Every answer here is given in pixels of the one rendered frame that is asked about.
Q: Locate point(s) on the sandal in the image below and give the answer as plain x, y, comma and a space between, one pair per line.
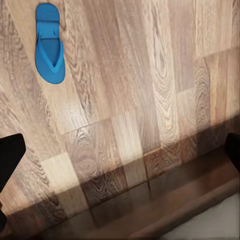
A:
49, 54

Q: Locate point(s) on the bed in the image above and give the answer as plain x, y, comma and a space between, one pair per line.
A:
199, 200

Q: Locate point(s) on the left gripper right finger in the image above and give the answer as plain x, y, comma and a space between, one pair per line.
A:
232, 149

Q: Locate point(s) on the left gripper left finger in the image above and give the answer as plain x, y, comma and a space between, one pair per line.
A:
12, 149

